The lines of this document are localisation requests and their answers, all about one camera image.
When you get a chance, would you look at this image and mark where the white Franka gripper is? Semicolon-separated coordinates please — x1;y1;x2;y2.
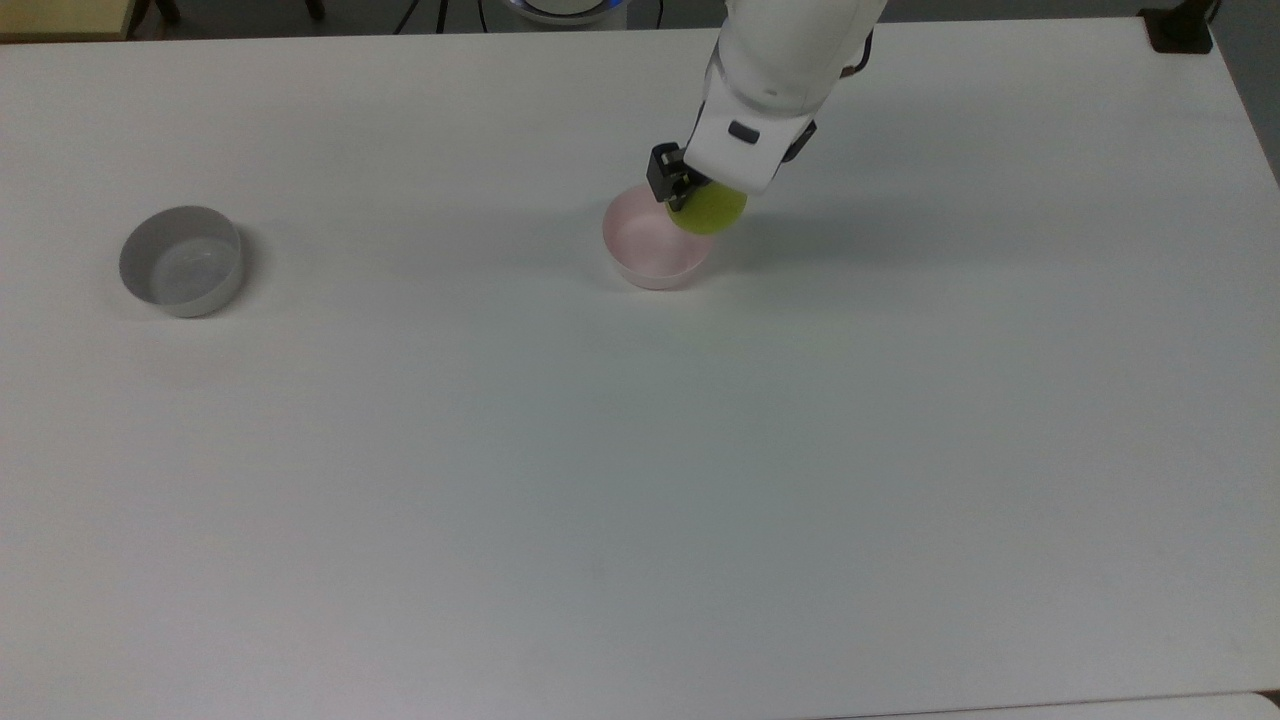
646;90;819;211

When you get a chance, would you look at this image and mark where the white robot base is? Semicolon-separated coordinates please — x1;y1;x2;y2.
505;0;631;29

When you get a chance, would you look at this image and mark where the pink plastic bowl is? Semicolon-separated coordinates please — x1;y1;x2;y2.
601;183;715;292

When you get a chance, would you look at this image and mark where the grey plastic bowl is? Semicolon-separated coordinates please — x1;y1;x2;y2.
119;205;244;319

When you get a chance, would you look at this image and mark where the black table clamp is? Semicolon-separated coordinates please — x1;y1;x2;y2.
1140;0;1223;55

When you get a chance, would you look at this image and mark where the wooden board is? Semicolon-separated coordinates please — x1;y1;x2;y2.
0;0;138;43

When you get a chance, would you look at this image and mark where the black cable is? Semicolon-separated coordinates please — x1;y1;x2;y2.
395;0;486;35

